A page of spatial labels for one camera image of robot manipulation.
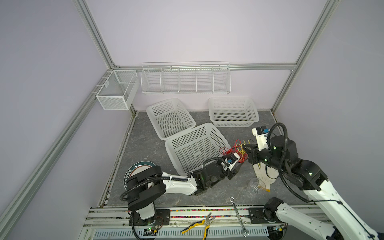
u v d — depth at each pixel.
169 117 1.16
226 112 1.20
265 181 0.76
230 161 0.60
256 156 0.57
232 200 0.79
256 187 0.83
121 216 0.76
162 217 0.74
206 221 0.72
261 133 0.55
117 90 1.01
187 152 0.97
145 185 0.48
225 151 0.78
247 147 0.64
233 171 0.65
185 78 1.00
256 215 0.74
